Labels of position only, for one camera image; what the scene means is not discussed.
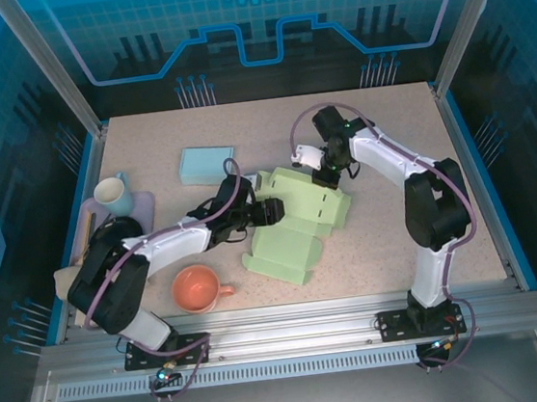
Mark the light green paper box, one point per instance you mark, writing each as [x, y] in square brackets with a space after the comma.
[283, 248]

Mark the light blue paper box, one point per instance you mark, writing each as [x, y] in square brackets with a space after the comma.
[203, 164]

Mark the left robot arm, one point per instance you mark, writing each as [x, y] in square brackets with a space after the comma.
[108, 287]

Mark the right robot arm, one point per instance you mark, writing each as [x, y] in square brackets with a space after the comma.
[434, 206]

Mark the orange mug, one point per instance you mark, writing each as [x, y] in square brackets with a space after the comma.
[193, 289]

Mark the purple tray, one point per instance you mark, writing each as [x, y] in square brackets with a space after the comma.
[145, 205]

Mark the white and blue mug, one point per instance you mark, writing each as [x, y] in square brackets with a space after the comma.
[112, 194]

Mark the beige cloth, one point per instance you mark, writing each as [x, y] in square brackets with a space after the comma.
[64, 280]

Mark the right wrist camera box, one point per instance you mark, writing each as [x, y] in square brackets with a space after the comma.
[309, 155]

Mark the aluminium mounting rail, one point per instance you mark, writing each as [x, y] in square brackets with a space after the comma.
[293, 329]

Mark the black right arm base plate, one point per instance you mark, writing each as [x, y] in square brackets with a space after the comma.
[394, 327]

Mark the aluminium frame post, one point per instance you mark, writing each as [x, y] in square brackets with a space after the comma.
[55, 75]
[467, 28]

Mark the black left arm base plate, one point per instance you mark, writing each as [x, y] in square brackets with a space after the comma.
[138, 359]

